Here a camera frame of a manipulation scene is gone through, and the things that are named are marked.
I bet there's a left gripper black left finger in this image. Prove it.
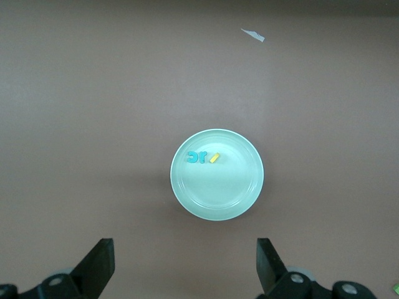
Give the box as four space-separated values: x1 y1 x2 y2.
0 238 116 299

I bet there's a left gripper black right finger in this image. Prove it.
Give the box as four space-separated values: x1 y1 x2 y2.
255 238 378 299

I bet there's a light green round plate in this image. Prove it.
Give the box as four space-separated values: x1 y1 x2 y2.
170 128 264 222

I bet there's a brown table cover sheet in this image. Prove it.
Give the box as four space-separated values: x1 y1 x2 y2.
0 0 399 299

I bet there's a white paper scrap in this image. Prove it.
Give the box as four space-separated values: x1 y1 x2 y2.
240 28 266 42

